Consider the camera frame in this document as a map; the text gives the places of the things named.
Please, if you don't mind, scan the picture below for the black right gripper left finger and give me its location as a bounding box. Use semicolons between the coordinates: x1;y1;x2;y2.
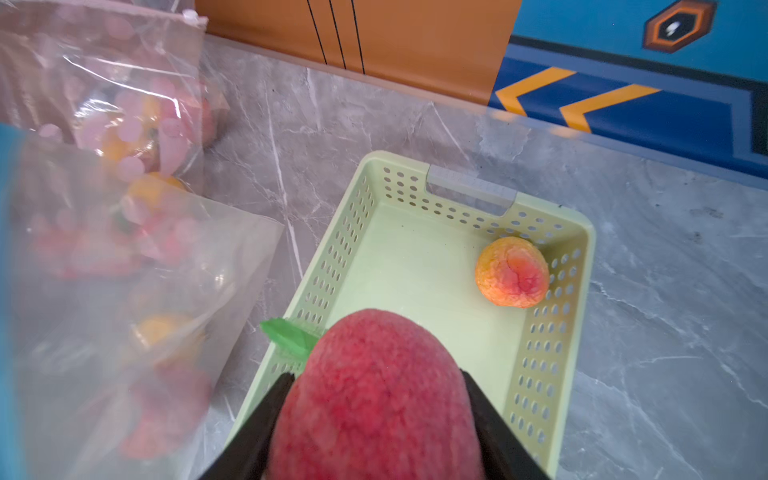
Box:
201;373;296;480

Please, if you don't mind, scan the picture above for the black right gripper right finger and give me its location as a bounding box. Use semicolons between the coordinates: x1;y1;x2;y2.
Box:
462;370;549;480

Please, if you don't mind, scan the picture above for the large pink peach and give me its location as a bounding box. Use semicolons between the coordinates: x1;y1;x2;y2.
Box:
475;237;550;309

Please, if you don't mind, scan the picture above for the blue zip bag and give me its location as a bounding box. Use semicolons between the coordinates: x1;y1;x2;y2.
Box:
1;125;283;479

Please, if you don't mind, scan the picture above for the clear bag with pink dots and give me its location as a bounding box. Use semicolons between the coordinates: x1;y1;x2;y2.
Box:
1;1;228;184

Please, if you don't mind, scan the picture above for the yellow peach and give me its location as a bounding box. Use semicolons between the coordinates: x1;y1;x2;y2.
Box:
132;314;205;362

